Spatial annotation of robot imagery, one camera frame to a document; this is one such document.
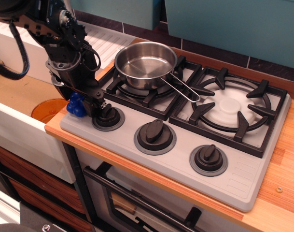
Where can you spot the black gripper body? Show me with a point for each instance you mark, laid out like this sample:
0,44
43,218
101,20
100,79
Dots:
80,73

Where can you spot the black middle stove knob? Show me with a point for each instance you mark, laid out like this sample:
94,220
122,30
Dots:
155,138

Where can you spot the black right burner grate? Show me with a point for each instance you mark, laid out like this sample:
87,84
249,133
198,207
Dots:
240,113

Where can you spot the white toy sink unit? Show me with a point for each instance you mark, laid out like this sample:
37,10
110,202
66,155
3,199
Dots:
19,132

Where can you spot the black burner grate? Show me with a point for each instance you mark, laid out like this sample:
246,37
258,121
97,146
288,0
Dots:
240,113
159,102

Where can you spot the wooden drawer front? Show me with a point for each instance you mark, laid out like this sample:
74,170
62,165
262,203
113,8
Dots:
44,192

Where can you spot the blue toy blueberry cluster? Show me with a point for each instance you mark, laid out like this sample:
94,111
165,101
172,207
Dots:
75,105

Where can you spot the orange plastic bowl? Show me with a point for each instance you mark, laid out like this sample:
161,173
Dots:
46,110

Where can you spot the black right stove knob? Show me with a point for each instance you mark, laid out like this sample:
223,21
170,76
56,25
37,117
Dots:
208,160

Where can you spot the black left stove knob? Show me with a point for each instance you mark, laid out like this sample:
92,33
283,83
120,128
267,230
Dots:
108,119

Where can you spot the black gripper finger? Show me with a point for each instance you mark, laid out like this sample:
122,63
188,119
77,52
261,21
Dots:
64,91
93,106

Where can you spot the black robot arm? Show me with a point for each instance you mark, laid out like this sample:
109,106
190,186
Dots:
71,59

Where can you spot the black left burner grate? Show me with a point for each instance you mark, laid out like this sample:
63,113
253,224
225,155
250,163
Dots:
159,102

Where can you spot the grey toy stove top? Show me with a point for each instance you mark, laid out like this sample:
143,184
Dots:
238,186

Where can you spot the oven door with handle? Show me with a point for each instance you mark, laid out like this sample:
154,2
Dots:
131,204

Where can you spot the black stove knob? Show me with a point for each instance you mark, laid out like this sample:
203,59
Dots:
108,119
208,160
155,138

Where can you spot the stainless steel pan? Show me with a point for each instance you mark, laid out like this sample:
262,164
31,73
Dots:
148,66

